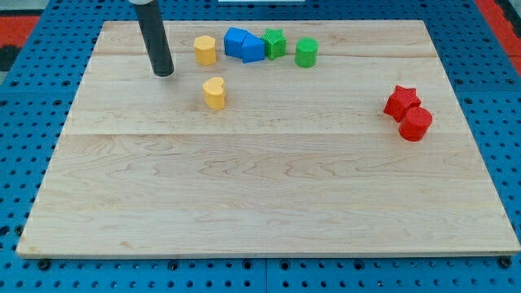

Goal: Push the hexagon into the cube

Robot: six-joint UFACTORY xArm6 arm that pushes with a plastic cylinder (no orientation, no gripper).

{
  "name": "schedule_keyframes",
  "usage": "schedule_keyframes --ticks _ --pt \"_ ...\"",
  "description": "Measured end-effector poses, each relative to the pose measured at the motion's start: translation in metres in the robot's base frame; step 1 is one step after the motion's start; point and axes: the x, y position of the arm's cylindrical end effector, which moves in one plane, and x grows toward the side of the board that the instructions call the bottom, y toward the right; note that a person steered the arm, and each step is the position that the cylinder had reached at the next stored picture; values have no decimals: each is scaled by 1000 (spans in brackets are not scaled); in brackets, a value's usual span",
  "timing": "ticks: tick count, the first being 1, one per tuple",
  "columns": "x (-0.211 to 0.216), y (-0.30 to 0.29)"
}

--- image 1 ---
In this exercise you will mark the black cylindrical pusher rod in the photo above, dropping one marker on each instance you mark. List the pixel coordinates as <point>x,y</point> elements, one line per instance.
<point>151,24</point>

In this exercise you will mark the light wooden board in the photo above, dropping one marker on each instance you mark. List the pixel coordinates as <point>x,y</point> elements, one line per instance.
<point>301,162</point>

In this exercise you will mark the yellow heart block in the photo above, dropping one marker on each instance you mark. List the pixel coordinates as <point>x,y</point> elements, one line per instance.
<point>214,93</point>

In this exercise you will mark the red star block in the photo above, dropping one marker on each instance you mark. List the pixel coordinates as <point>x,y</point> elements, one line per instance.
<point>400,101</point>

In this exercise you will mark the yellow hexagon block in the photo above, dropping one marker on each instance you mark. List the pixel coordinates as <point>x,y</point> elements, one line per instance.
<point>205,50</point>

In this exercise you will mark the blue pentagon block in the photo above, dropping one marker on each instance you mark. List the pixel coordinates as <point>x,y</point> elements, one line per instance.
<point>253,49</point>

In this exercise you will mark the blue cube block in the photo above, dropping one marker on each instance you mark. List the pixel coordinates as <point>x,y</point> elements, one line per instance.
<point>233,42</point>

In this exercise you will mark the green star block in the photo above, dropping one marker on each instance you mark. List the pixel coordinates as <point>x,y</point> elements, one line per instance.
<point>275,43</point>

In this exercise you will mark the red cylinder block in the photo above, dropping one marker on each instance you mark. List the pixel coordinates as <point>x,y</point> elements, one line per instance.
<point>415,124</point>

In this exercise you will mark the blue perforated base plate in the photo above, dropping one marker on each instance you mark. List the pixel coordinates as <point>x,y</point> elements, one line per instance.
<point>39,89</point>

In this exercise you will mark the green cylinder block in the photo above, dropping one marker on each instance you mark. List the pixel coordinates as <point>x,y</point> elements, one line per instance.
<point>306,52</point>

